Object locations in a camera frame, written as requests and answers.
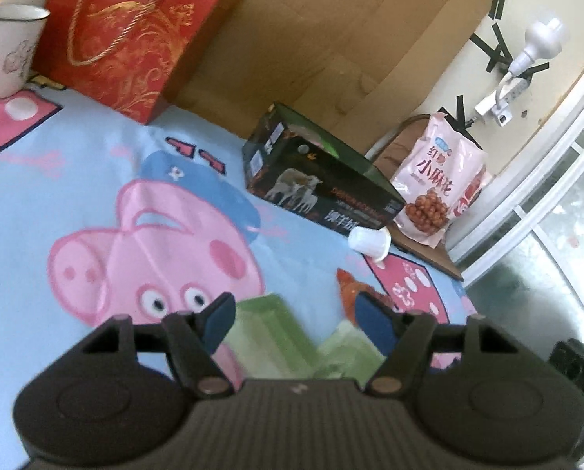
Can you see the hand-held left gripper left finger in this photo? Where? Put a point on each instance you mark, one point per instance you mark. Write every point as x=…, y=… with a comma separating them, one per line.
x=218, y=320

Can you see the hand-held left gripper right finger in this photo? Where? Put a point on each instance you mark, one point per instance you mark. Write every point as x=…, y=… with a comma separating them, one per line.
x=375, y=320

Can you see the red snack packet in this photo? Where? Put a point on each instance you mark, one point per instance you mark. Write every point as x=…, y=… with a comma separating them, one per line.
x=351, y=293

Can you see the light green snack packet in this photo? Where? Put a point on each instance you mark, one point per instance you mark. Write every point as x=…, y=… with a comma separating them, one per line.
x=272, y=333

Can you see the jelly cup with yellow lid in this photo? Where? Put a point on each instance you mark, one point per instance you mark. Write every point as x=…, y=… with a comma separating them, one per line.
x=368, y=243

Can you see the black printed storage box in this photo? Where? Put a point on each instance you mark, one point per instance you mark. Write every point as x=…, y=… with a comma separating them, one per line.
x=321, y=181

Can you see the brown seat cushion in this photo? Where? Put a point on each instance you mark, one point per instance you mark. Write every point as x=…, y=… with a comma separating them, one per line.
x=419, y=255

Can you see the large pink snack bag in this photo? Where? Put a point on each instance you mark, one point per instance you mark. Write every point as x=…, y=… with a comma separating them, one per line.
x=434, y=176

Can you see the printed blanket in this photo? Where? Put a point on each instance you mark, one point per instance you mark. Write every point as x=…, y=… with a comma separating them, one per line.
x=76, y=181

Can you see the wooden headboard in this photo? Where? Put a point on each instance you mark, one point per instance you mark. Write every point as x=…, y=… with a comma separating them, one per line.
x=346, y=34

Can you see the red gift bag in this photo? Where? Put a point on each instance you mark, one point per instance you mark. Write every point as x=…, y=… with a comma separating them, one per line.
x=140, y=34

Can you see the white light bulb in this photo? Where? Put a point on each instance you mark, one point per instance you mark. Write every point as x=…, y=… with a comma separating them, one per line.
x=542, y=39

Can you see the white enamel mug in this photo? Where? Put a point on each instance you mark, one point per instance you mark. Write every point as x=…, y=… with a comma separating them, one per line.
x=3, y=54

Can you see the white window frame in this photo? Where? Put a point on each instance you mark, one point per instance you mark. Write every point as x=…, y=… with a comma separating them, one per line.
x=542, y=166

